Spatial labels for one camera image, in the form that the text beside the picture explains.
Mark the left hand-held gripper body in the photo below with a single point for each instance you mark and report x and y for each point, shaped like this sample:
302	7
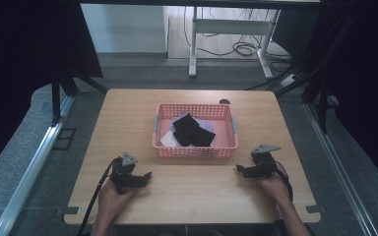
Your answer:
122	172

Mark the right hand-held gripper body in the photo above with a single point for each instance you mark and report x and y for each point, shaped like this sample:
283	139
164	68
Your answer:
264	160

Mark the person's right hand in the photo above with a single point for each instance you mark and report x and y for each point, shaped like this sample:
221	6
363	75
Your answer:
275	188

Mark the person's left hand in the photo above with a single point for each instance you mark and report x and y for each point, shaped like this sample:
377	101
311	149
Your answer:
111	201

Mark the pink plastic basket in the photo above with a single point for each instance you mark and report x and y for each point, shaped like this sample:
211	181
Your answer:
224	139

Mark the white cloth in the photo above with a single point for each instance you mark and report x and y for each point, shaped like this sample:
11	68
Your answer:
168	139

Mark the black cloth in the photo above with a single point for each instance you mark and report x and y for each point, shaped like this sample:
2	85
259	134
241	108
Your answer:
185	123
197	137

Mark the lavender cloth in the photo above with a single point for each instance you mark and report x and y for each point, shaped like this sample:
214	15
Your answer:
206	124

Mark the black stand legs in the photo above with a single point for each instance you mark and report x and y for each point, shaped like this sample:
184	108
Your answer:
66	88
318	88

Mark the black curtain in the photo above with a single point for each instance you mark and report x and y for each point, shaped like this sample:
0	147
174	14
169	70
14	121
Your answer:
364	82
29	59

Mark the aluminium rail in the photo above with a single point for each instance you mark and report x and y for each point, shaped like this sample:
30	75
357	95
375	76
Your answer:
29	177
341	170

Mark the white desk frame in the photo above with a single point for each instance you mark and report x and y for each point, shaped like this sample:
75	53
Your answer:
229	26

